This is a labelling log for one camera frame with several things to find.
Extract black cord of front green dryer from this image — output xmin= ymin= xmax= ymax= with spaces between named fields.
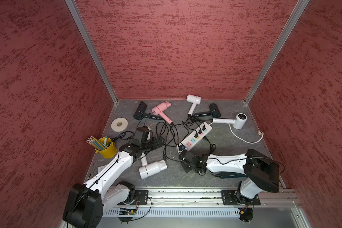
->
xmin=202 ymin=136 xmax=217 ymax=156

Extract white power strip coloured sockets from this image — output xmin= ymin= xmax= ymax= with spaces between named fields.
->
xmin=177 ymin=122 xmax=212 ymax=153

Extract dark green hair dryer back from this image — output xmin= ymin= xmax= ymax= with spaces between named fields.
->
xmin=191 ymin=103 xmax=221 ymax=118

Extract white round hair dryer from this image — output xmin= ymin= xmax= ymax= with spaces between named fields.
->
xmin=212 ymin=113 xmax=247 ymax=130

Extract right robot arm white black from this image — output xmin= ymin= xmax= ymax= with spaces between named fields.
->
xmin=179 ymin=149 xmax=279 ymax=205

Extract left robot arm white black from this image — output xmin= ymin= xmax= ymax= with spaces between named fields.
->
xmin=62 ymin=126 xmax=165 ymax=228

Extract white hair dryer front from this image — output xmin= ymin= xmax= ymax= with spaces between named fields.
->
xmin=139 ymin=153 xmax=167 ymax=180

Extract pink hair dryer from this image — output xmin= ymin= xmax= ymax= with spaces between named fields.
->
xmin=152 ymin=101 xmax=173 ymax=125

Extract black hair dryer far left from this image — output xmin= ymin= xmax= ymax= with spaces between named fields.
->
xmin=133 ymin=101 xmax=162 ymax=121

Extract white tape roll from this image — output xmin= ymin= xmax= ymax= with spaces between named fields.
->
xmin=111 ymin=118 xmax=128 ymax=132

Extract yellow cup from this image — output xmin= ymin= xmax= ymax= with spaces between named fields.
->
xmin=95 ymin=137 xmax=117 ymax=159

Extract white square hair dryer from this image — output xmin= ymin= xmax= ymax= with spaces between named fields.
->
xmin=186 ymin=95 xmax=202 ymax=116

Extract bundle of pencils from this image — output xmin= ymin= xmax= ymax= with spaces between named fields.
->
xmin=86 ymin=136 xmax=107 ymax=151

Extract black cord of pink dryer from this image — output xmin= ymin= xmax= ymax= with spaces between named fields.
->
xmin=155 ymin=121 xmax=180 ymax=149

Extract aluminium front rail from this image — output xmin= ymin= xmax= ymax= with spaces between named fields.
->
xmin=102 ymin=187 xmax=310 ymax=228

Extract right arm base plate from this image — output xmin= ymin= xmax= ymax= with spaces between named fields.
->
xmin=220 ymin=190 xmax=261 ymax=206

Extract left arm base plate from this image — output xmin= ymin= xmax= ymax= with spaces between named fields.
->
xmin=131 ymin=190 xmax=149 ymax=206

